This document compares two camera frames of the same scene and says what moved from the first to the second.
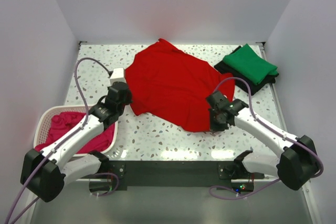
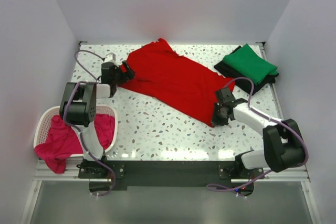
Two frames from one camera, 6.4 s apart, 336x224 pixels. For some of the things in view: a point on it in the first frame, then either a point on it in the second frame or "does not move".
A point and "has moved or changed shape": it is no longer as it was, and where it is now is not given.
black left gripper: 128,99 to 130,74
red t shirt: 170,86 has moved or changed shape
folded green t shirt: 245,59 does not move
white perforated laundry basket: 43,119 does not move
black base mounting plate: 221,173 does not move
